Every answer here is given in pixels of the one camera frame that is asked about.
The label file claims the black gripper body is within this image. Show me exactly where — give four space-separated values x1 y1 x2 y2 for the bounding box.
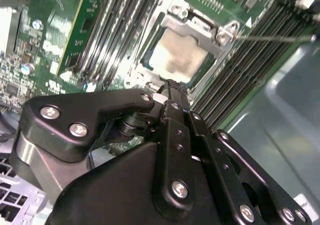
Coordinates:
9 141 233 225

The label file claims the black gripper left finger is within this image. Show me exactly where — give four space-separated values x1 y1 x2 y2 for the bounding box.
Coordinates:
16 79 200 220

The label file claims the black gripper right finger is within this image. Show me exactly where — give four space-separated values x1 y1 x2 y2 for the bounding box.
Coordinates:
179 82 314 225

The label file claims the silver CPU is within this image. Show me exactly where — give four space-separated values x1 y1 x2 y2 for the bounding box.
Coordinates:
141 31 212 84

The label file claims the metal locking lever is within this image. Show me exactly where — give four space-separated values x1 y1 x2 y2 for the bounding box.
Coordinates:
231 34 317 42

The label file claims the metal socket cover frame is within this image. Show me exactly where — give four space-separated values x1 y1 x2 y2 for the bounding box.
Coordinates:
138 12 226 86

